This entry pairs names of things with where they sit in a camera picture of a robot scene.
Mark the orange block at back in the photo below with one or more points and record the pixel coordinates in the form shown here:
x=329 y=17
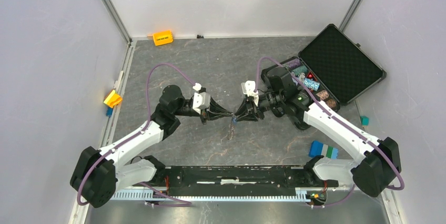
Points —
x=162 y=38

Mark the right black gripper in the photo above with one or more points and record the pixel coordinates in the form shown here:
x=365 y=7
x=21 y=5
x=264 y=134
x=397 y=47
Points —
x=251 y=116

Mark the small blue block left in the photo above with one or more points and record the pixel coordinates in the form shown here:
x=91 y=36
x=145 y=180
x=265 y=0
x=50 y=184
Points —
x=109 y=112

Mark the teal cube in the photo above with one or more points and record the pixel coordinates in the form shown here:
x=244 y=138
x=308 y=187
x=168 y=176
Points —
x=364 y=120

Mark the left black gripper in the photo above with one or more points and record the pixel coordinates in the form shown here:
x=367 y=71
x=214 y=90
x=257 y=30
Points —
x=215 y=107

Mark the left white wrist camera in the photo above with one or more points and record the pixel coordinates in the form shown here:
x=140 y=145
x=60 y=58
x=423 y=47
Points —
x=201 y=99

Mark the orange block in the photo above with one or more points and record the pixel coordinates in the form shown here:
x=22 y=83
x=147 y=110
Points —
x=162 y=38
x=112 y=99

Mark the black poker chip case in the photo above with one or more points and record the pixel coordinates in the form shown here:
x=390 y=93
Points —
x=339 y=65

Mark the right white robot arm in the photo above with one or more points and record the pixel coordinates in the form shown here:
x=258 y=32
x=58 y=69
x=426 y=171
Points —
x=375 y=163

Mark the orange block at left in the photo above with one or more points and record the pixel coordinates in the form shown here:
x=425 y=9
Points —
x=112 y=99

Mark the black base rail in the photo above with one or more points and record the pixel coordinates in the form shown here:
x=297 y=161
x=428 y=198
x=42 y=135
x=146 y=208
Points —
x=219 y=181

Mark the white toothed cable rail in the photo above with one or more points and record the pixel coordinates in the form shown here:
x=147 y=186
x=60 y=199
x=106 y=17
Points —
x=145 y=194

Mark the blue green toy bricks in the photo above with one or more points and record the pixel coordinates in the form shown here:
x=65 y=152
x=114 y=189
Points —
x=319 y=149

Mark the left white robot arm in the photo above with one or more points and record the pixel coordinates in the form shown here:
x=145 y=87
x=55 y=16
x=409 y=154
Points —
x=99 y=173

